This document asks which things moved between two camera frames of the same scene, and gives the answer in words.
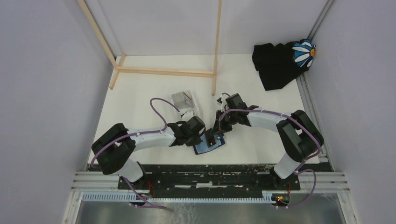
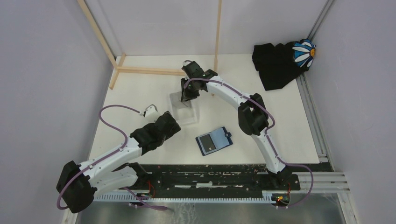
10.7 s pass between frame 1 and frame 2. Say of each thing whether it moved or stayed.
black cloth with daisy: stayed
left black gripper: moved
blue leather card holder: moved
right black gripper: moved
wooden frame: stayed
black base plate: stayed
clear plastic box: stayed
